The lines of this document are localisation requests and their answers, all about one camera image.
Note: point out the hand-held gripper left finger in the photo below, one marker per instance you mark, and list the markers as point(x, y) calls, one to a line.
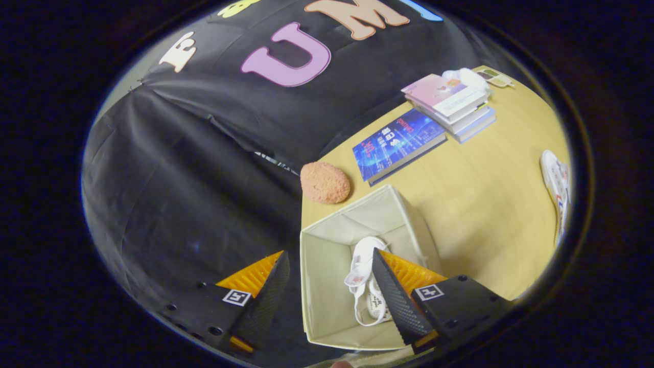
point(263, 312)

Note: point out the white fluffy ball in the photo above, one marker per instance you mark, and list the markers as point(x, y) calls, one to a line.
point(470, 77)

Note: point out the white shoe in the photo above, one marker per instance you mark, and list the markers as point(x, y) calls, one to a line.
point(363, 255)
point(554, 179)

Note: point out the pink cover book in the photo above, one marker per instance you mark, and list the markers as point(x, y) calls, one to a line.
point(439, 94)

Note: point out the pale blue cover book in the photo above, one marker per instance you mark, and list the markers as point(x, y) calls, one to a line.
point(480, 132)

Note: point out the orange fluffy ball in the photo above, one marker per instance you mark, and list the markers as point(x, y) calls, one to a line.
point(324, 183)

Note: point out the white cover book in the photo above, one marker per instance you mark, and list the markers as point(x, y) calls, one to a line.
point(472, 120)

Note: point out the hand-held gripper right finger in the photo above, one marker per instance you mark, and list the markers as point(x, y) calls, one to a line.
point(396, 306)

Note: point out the beige fabric storage box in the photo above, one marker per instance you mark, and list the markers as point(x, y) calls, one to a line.
point(327, 266)

